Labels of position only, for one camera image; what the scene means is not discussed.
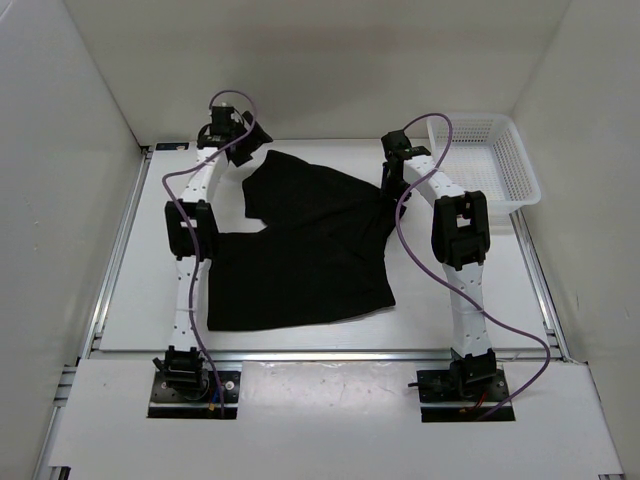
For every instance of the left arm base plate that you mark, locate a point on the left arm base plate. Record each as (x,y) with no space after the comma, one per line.
(167,402)

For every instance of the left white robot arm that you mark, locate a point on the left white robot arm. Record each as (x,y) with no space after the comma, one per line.
(193,240)

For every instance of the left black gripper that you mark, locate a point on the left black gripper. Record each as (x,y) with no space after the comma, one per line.
(254,139)

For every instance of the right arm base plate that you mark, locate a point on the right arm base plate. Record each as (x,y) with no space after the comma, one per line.
(442,402)

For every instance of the black shorts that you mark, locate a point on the black shorts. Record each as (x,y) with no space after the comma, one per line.
(320,257)

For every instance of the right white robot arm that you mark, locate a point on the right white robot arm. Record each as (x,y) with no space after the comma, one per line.
(460,240)

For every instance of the white plastic basket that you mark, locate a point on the white plastic basket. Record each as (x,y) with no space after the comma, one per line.
(486,153)

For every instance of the blue label sticker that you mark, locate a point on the blue label sticker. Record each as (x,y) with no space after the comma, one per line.
(171,146)

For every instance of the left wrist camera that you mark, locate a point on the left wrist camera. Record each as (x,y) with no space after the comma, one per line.
(222,120)

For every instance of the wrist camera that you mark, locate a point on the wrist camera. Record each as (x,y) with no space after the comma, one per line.
(395,141)
(222,120)

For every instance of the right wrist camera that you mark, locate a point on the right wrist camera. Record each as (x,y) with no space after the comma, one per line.
(395,141)

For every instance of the aluminium frame rail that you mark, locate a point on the aluminium frame rail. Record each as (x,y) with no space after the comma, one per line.
(322,402)

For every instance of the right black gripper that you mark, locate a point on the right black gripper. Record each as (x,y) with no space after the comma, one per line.
(388,191)

